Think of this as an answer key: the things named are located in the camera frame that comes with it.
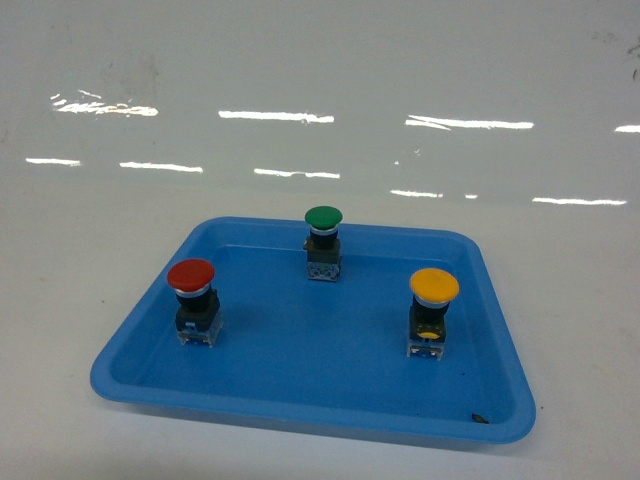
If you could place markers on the blue plastic tray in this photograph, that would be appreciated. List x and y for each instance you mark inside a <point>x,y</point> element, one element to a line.
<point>326,357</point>

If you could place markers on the green mushroom push button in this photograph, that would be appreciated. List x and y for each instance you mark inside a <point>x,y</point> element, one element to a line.
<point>322,245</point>

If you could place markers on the small dark debris speck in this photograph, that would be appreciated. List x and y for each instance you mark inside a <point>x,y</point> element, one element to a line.
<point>477,418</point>

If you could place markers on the red mushroom push button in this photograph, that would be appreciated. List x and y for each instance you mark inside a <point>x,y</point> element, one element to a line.
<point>198,318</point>

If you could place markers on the yellow mushroom push button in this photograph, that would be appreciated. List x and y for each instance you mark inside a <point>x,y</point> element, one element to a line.
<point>433,290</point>

